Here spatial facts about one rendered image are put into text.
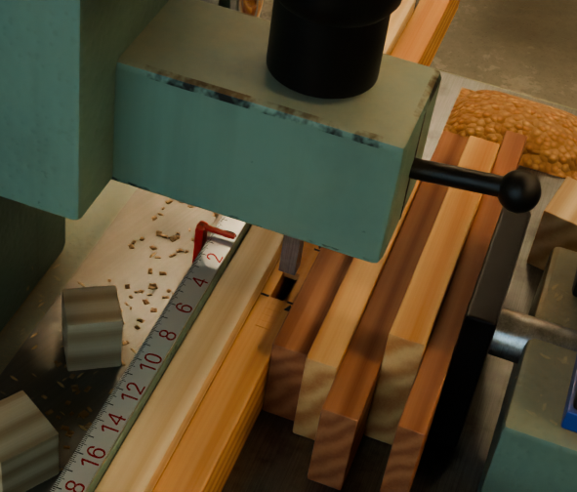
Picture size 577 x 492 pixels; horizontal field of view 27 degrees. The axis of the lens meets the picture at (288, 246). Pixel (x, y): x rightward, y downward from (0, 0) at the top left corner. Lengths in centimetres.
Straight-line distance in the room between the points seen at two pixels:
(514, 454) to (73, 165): 24
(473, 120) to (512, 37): 193
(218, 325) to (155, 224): 29
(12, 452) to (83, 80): 24
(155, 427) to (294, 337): 9
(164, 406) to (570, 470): 19
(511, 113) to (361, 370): 30
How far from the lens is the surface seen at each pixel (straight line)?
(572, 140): 84
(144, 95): 56
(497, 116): 83
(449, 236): 63
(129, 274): 84
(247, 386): 59
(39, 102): 54
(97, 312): 75
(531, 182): 56
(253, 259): 64
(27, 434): 70
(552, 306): 64
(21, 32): 52
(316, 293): 62
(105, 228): 87
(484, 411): 66
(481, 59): 266
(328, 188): 55
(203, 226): 64
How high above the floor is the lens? 138
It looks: 41 degrees down
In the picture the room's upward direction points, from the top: 9 degrees clockwise
